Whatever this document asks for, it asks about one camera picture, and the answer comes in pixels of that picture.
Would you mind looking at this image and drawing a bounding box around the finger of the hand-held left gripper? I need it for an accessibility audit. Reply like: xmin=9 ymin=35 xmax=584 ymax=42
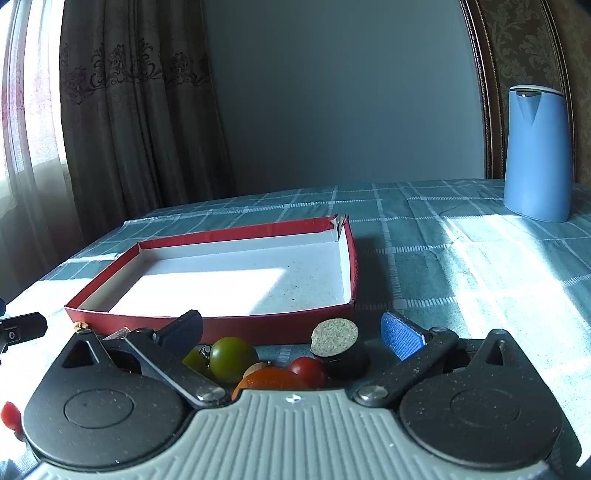
xmin=0 ymin=312 xmax=48 ymax=354

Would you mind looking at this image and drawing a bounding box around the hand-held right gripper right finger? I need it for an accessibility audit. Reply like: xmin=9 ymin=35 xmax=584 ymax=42
xmin=353 ymin=310 xmax=526 ymax=409

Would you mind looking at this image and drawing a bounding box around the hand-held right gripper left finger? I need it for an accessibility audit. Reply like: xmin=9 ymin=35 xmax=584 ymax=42
xmin=60 ymin=310 xmax=230 ymax=410

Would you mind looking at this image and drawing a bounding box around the green tomato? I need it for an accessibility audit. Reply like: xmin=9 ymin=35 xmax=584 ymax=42
xmin=182 ymin=345 xmax=218 ymax=382
xmin=209 ymin=336 xmax=260 ymax=385

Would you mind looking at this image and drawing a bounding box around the red cardboard box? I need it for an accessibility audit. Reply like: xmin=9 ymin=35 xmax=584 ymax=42
xmin=64 ymin=215 xmax=360 ymax=345

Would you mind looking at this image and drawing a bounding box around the red cherry tomato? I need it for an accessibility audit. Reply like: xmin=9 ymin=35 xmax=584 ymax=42
xmin=0 ymin=401 xmax=22 ymax=432
xmin=289 ymin=356 xmax=329 ymax=389

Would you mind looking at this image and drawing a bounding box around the orange mandarin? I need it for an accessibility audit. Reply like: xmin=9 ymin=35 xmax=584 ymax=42
xmin=231 ymin=367 xmax=311 ymax=401

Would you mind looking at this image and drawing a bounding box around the teal checked tablecloth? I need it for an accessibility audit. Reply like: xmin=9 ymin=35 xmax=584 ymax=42
xmin=0 ymin=179 xmax=591 ymax=480

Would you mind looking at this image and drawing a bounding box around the sheer white curtain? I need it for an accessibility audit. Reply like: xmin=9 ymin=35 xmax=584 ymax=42
xmin=0 ymin=0 xmax=71 ymax=296

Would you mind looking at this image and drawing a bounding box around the brown patterned curtain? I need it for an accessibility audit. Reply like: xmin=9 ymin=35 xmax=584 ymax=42
xmin=59 ymin=0 xmax=237 ymax=232

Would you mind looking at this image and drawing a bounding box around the blue jug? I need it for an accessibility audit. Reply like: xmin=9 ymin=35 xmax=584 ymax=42
xmin=502 ymin=84 xmax=574 ymax=223

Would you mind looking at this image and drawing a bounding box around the wooden patterned headboard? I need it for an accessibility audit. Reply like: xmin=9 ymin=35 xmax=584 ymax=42
xmin=459 ymin=0 xmax=591 ymax=185

